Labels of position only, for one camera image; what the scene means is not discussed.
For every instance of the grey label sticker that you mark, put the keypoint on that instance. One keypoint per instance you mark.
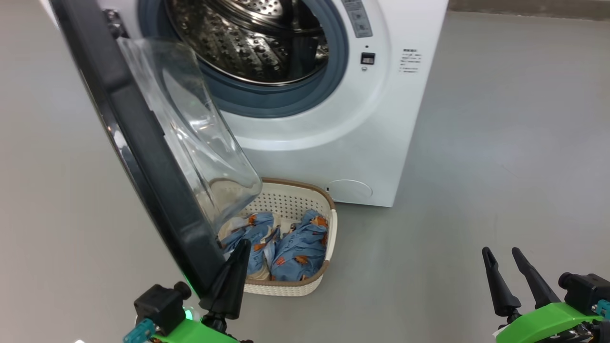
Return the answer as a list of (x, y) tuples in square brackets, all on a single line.
[(358, 19)]

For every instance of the round white filter access cover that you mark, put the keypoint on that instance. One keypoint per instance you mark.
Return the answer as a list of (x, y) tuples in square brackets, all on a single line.
[(350, 189)]

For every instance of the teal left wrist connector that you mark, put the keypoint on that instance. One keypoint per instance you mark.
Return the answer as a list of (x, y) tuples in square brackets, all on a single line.
[(138, 331)]

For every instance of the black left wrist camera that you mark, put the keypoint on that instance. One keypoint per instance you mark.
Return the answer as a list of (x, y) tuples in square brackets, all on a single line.
[(162, 305)]

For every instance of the cream perforated laundry basket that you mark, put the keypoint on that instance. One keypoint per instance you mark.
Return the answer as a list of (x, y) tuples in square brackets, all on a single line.
[(290, 197)]

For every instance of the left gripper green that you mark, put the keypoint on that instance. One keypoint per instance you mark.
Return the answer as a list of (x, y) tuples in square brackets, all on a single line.
[(195, 333)]

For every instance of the blue garment with orange print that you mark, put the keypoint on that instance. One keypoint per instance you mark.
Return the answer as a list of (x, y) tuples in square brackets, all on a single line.
[(255, 236), (300, 252)]

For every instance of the dark round washer door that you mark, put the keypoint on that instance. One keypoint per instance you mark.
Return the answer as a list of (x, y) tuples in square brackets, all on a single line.
[(143, 157)]

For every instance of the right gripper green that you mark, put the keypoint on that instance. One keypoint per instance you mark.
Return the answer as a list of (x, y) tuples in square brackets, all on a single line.
[(543, 321)]

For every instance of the white front-load washing machine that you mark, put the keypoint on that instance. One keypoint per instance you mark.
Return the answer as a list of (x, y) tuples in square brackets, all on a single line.
[(371, 124)]

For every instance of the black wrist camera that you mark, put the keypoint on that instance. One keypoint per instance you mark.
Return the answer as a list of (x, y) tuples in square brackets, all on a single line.
[(586, 290), (162, 305)]

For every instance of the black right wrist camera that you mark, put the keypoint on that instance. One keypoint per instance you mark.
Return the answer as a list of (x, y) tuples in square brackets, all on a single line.
[(586, 290)]

